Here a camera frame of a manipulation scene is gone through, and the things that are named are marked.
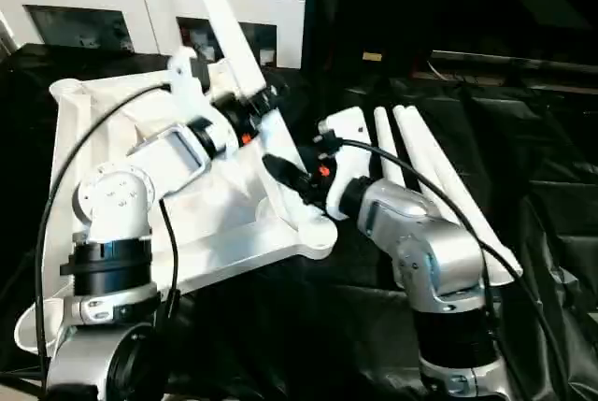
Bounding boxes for white plastic table top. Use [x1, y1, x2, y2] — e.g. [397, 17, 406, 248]
[12, 57, 338, 355]

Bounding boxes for black mat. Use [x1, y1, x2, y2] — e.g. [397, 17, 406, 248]
[0, 43, 598, 401]

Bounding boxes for long dark bar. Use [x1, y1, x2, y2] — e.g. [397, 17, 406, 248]
[428, 49, 598, 78]

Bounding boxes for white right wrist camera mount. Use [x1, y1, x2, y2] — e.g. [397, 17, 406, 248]
[316, 106, 376, 222]

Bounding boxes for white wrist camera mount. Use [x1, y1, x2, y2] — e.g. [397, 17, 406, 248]
[166, 45, 244, 162]
[316, 106, 376, 222]

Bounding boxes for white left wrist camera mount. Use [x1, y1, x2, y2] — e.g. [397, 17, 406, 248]
[166, 45, 244, 162]

